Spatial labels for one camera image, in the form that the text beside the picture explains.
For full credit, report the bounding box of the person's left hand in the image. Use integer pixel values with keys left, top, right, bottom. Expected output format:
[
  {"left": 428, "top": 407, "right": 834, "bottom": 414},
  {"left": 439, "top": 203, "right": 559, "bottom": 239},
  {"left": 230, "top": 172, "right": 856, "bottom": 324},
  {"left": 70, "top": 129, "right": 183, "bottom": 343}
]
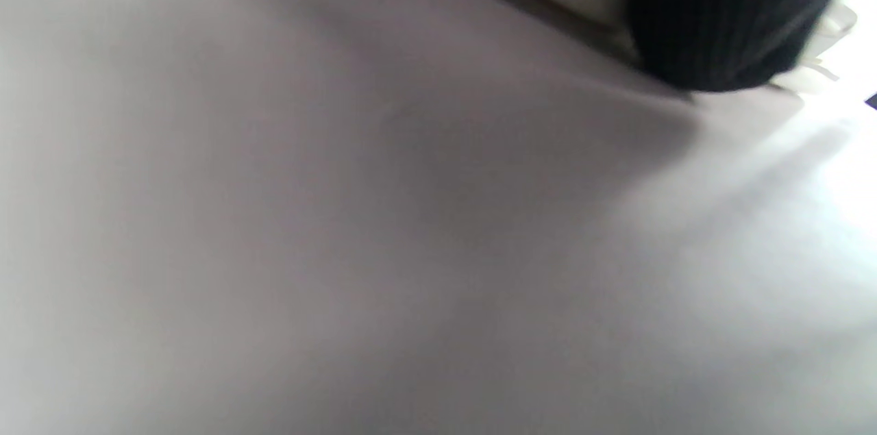
[{"left": 627, "top": 0, "right": 874, "bottom": 93}]

